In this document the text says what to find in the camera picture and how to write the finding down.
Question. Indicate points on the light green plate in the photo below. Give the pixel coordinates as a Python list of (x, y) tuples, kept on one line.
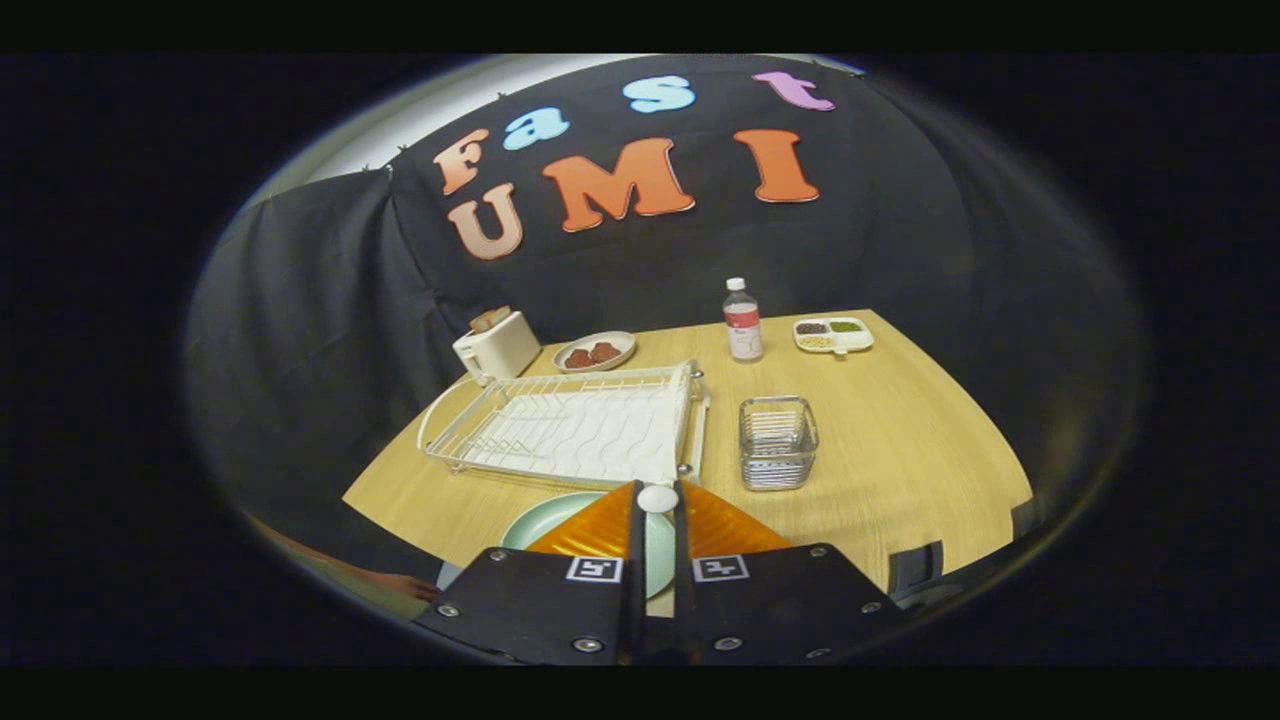
[(540, 520)]

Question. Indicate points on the white divided tray with beans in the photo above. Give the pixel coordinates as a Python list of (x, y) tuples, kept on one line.
[(860, 338)]

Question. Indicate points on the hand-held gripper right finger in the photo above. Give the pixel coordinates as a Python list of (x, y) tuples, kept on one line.
[(780, 610)]

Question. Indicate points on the small black bracket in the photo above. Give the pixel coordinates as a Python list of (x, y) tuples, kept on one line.
[(1026, 518), (915, 570)]

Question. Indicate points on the black backdrop cloth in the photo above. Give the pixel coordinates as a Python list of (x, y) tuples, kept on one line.
[(650, 270)]

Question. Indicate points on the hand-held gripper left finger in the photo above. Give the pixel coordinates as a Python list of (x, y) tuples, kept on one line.
[(530, 610)]

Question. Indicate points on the pink and white spoon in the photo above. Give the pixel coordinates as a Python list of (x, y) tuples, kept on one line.
[(658, 498)]

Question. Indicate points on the red food piece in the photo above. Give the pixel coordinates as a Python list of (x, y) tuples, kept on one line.
[(578, 358), (606, 351)]

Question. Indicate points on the beige plate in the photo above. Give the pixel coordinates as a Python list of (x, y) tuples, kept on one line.
[(625, 340)]

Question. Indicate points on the toast bread slices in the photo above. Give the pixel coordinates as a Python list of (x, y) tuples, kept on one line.
[(490, 320)]

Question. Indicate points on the clear bottle with red label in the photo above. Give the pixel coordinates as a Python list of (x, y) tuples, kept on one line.
[(743, 330)]

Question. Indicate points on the white toaster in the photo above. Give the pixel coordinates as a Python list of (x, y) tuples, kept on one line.
[(495, 350)]

